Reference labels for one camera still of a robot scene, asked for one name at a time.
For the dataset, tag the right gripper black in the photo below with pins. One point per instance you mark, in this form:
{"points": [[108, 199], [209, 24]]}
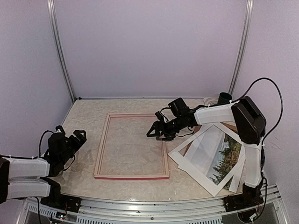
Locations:
{"points": [[157, 124]]}

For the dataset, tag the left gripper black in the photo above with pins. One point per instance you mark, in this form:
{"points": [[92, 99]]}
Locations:
{"points": [[78, 144]]}

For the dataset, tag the clear acrylic glass sheet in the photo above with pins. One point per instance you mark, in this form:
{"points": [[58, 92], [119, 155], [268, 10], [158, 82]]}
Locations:
{"points": [[133, 144]]}

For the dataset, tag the wooden picture frame pink edge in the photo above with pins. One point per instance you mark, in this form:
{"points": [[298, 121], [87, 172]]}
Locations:
{"points": [[133, 147]]}

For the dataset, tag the landscape photo print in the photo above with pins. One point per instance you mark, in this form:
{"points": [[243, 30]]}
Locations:
{"points": [[214, 154]]}

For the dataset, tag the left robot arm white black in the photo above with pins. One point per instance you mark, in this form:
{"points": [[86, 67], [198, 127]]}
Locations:
{"points": [[23, 177]]}

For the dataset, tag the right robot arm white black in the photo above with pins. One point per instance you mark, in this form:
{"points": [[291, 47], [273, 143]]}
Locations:
{"points": [[250, 124]]}

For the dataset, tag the white round coaster plate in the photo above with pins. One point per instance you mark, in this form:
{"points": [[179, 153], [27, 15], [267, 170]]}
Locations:
{"points": [[210, 101]]}

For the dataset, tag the brown backing board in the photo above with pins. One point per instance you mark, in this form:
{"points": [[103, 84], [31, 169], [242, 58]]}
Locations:
{"points": [[197, 128]]}

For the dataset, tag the dark green cup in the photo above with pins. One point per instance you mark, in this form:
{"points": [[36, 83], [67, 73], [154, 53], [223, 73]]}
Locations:
{"points": [[224, 98]]}

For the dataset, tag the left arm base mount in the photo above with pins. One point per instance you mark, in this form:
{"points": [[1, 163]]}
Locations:
{"points": [[57, 200]]}

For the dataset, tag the front aluminium rail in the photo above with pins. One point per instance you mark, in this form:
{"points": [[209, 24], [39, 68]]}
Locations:
{"points": [[102, 211]]}

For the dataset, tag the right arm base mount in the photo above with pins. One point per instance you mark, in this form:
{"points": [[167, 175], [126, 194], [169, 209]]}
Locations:
{"points": [[249, 197]]}

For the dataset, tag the left aluminium post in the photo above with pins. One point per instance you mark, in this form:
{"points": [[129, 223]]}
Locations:
{"points": [[59, 49]]}

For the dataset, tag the aluminium post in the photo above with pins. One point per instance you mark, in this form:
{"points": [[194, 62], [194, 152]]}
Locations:
{"points": [[59, 49], [242, 46]]}

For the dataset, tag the right aluminium post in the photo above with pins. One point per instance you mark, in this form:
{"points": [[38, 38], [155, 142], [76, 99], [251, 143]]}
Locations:
{"points": [[242, 46]]}

